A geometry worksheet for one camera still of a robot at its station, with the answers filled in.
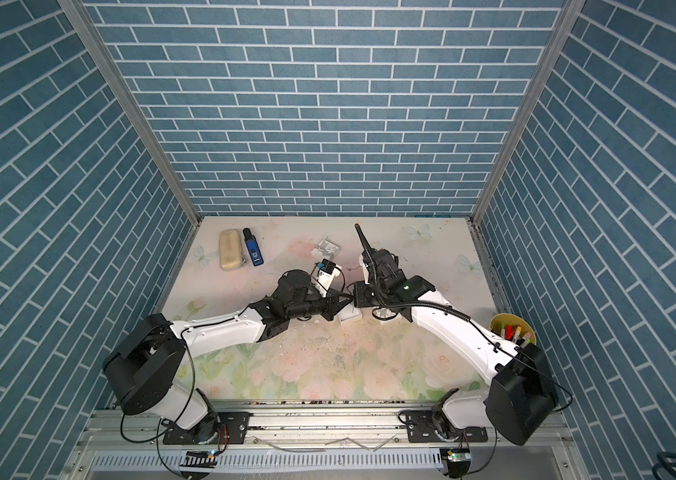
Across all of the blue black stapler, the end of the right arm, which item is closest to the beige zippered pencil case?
the blue black stapler

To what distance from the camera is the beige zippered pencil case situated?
1.05 metres

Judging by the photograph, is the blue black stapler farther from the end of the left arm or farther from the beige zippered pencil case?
the end of the left arm

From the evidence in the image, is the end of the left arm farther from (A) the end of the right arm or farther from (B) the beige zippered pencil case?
(B) the beige zippered pencil case

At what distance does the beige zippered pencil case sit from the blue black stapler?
4 centimetres

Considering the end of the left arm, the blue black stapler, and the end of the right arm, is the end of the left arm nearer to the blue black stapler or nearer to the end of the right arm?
the end of the right arm

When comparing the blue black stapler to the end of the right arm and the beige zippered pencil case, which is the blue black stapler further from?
the end of the right arm

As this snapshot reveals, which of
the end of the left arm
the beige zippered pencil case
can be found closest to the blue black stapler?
the beige zippered pencil case

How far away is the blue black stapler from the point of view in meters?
1.07
